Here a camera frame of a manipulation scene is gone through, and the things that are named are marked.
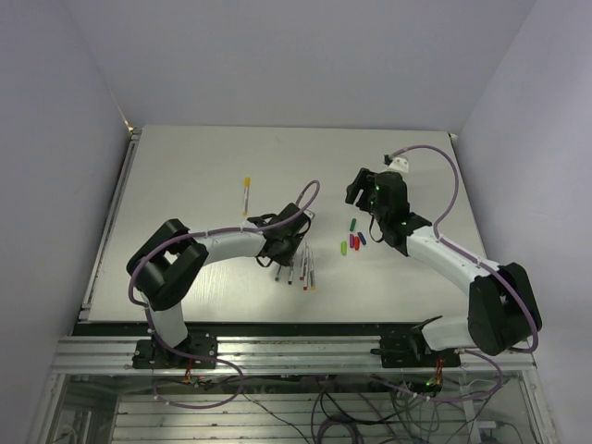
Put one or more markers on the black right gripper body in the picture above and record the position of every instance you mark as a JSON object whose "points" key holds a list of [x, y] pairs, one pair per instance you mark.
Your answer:
{"points": [[366, 200]]}

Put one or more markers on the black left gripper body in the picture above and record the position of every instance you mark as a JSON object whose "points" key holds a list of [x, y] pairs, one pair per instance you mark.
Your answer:
{"points": [[284, 256]]}

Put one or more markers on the yellow ended white pen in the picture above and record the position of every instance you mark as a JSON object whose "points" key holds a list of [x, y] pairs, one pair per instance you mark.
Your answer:
{"points": [[245, 200]]}

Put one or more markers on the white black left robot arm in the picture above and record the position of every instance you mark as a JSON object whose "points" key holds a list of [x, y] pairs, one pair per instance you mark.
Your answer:
{"points": [[165, 267]]}

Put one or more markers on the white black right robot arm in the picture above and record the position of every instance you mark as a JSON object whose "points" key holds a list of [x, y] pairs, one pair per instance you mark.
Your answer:
{"points": [[502, 308]]}

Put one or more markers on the purple ended white pen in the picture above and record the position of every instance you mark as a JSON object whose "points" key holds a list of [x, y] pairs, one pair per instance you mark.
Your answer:
{"points": [[304, 263]]}

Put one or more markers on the orange ended white pen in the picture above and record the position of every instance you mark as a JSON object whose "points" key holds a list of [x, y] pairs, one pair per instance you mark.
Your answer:
{"points": [[311, 272]]}

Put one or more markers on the red ended white pen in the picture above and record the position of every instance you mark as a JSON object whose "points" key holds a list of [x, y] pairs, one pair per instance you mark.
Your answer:
{"points": [[305, 283]]}

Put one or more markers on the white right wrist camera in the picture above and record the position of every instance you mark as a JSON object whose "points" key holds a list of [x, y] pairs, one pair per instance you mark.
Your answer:
{"points": [[399, 164]]}

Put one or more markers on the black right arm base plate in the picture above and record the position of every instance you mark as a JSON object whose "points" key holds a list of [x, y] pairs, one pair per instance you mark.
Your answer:
{"points": [[402, 352]]}

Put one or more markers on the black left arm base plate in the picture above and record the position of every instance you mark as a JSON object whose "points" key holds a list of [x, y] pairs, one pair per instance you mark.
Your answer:
{"points": [[196, 352]]}

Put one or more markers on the aluminium extrusion frame rail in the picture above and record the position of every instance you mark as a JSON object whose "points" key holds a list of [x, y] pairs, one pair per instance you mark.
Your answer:
{"points": [[253, 355]]}

